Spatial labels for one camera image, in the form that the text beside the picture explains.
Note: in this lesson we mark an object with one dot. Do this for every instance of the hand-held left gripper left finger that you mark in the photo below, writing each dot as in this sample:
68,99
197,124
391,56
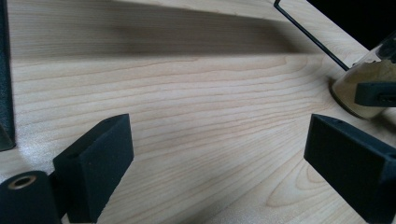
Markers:
93,168

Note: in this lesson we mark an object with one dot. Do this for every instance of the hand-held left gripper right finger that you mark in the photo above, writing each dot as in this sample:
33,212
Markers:
355,161

